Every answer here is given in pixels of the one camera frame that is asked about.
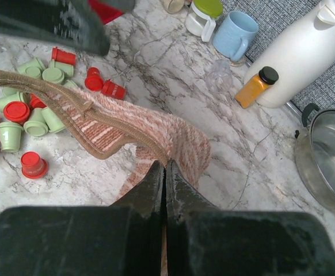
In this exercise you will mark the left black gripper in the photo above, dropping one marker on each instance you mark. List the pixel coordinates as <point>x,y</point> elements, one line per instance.
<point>71,23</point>

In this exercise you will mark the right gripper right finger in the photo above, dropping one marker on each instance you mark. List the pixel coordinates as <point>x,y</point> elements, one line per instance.
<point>204,240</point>

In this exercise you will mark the white thermos jug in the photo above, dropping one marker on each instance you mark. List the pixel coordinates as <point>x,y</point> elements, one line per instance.
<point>300,54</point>

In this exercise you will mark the striped pink brown towel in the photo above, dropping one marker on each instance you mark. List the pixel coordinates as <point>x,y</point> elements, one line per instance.
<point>103,125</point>

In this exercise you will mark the light blue mug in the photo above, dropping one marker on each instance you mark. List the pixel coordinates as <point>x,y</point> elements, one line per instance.
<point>235,35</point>

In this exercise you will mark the red coffee capsule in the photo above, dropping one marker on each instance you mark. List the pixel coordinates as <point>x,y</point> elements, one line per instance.
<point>17,112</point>
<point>93,81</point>
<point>36,102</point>
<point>33,166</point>
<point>63,56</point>
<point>110,89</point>

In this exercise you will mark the steel pot with lid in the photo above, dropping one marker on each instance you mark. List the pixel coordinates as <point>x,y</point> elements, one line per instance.
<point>315,154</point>

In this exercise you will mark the glass grain shaker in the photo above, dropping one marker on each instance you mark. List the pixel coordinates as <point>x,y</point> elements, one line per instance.
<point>172,6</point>

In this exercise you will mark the orange spice bottle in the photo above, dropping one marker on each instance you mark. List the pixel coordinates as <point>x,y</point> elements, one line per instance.
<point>255,86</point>

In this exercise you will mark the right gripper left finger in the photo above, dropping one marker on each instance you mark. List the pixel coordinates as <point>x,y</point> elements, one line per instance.
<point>124,238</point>

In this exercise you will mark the green lid sugar jar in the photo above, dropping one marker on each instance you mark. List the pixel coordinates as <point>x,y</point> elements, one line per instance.
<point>202,17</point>

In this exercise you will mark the red cloth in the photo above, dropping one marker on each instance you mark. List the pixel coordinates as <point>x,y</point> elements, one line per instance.
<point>106,13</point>

